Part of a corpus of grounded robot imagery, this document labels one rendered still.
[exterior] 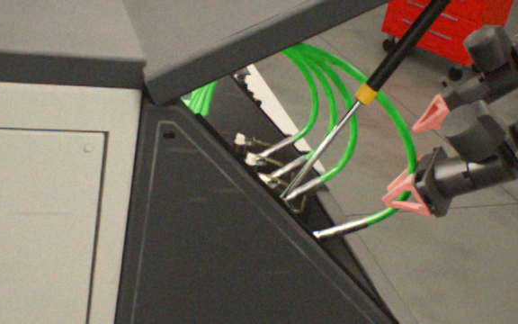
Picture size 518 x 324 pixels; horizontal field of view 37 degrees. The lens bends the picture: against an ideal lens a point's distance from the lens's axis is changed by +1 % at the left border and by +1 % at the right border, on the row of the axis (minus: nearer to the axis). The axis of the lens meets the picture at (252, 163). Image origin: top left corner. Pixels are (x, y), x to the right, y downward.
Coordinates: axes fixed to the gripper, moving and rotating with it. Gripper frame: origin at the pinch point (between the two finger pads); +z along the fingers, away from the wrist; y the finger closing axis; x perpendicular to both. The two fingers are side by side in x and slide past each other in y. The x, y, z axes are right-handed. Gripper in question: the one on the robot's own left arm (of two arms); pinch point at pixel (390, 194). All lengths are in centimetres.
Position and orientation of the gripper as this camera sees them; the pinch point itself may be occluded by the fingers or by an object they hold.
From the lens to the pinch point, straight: 123.5
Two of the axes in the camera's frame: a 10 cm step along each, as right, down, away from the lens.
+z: -7.3, 2.7, 6.3
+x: 5.4, 7.9, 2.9
